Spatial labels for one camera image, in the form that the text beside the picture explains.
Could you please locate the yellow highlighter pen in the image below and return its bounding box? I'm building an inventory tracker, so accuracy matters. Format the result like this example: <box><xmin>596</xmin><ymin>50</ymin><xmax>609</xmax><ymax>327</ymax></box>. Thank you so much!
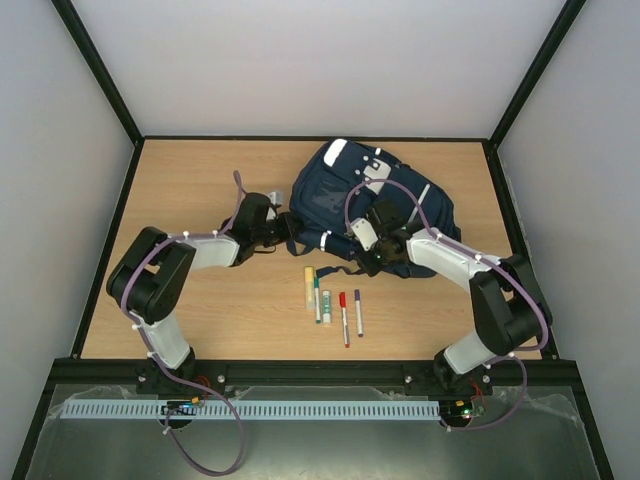
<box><xmin>304</xmin><ymin>266</ymin><xmax>316</xmax><ymax>310</ymax></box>

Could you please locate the navy blue student backpack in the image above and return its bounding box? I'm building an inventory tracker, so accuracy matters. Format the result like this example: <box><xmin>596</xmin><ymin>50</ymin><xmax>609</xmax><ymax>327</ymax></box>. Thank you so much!
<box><xmin>286</xmin><ymin>139</ymin><xmax>461</xmax><ymax>261</ymax></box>

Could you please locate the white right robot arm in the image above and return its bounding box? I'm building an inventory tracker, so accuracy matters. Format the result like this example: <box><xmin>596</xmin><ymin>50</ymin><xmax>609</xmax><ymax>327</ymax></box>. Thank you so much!
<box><xmin>348</xmin><ymin>202</ymin><xmax>550</xmax><ymax>392</ymax></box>

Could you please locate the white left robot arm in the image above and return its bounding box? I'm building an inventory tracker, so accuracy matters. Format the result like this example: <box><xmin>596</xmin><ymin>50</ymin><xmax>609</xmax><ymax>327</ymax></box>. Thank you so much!
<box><xmin>106</xmin><ymin>193</ymin><xmax>303</xmax><ymax>370</ymax></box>

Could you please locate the purple marker pen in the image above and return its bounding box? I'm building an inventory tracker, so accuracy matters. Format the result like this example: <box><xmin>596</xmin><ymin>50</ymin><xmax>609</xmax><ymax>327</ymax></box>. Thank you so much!
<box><xmin>354</xmin><ymin>289</ymin><xmax>364</xmax><ymax>338</ymax></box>

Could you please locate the green marker pen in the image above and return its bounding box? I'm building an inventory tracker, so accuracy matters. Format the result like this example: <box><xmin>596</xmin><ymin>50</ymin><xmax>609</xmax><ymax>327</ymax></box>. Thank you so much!
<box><xmin>313</xmin><ymin>276</ymin><xmax>322</xmax><ymax>324</ymax></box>

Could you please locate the red marker pen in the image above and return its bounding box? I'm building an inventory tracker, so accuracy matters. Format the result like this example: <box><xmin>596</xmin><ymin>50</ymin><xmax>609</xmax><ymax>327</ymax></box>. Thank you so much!
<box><xmin>339</xmin><ymin>291</ymin><xmax>350</xmax><ymax>348</ymax></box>

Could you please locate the white glue stick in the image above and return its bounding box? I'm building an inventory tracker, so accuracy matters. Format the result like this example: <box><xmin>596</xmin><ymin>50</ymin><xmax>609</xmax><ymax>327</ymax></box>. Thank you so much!
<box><xmin>322</xmin><ymin>290</ymin><xmax>332</xmax><ymax>324</ymax></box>

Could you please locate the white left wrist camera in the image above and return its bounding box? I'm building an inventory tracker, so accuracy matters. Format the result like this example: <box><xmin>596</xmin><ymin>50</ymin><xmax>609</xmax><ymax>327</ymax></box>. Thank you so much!
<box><xmin>267</xmin><ymin>190</ymin><xmax>284</xmax><ymax>208</ymax></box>

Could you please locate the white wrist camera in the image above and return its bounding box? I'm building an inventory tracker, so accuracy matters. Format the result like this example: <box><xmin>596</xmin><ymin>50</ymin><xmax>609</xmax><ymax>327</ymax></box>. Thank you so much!
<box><xmin>267</xmin><ymin>190</ymin><xmax>284</xmax><ymax>208</ymax></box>
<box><xmin>349</xmin><ymin>217</ymin><xmax>379</xmax><ymax>252</ymax></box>

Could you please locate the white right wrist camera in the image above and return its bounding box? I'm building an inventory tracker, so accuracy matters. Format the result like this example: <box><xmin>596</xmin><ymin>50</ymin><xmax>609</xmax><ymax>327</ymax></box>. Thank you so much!
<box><xmin>349</xmin><ymin>217</ymin><xmax>379</xmax><ymax>252</ymax></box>

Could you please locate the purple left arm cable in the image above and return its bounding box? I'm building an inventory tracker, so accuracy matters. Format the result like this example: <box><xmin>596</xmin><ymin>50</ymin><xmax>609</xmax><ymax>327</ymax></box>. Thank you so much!
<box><xmin>119</xmin><ymin>169</ymin><xmax>249</xmax><ymax>475</ymax></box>

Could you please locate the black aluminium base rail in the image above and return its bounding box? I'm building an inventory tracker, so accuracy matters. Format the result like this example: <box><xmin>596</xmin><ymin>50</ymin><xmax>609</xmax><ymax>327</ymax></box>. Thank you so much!
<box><xmin>49</xmin><ymin>357</ymin><xmax>581</xmax><ymax>399</ymax></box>

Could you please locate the light blue cable duct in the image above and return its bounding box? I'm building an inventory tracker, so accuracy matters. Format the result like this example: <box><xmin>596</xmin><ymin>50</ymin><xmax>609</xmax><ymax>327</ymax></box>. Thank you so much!
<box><xmin>60</xmin><ymin>399</ymin><xmax>441</xmax><ymax>421</ymax></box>

